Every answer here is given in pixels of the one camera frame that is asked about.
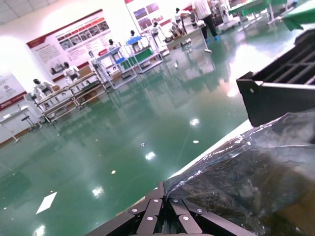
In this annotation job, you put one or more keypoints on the white paper sheet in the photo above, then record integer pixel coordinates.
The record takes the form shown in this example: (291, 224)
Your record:
(46, 202)

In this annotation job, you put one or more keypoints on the white rack with green mat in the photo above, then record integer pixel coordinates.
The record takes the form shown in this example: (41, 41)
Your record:
(142, 52)

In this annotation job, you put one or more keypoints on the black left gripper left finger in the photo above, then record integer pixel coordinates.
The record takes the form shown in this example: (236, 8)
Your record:
(147, 214)

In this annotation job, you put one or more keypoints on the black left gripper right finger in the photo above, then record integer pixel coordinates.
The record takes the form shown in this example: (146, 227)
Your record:
(187, 218)

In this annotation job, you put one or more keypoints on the metal rack with wooden shelves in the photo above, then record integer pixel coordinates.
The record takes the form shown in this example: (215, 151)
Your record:
(56, 96)
(83, 81)

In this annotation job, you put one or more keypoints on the white floor machine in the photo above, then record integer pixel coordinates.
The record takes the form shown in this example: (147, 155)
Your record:
(225, 14)

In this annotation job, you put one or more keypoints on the person in light shirt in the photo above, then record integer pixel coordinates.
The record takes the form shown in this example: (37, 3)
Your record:
(203, 7)

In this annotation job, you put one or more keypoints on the white narrow table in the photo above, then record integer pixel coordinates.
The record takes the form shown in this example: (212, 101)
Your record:
(14, 114)

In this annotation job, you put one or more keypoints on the black stool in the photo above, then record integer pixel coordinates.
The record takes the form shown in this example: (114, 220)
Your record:
(25, 119)

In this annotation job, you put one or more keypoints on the green topped table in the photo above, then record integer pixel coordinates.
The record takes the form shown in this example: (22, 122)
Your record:
(253, 9)
(302, 14)

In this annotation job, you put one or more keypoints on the translucent grey antistatic bag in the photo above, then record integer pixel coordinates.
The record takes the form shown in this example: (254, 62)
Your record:
(258, 137)

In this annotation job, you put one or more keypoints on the white mop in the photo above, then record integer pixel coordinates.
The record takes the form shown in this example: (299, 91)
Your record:
(208, 50)

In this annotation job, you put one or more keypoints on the wall poster with dark photos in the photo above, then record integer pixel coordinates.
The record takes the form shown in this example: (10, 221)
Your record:
(145, 17)

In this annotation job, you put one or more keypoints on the black slotted container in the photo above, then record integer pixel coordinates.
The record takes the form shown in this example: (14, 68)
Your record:
(270, 103)

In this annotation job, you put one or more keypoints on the white rack with blue shelf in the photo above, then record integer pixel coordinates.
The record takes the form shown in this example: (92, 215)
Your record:
(108, 52)

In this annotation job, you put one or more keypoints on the wall poster with red band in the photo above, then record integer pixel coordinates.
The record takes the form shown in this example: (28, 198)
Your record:
(9, 88)

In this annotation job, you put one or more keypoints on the wide poster with photo row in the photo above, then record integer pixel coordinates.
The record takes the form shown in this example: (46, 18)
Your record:
(73, 37)

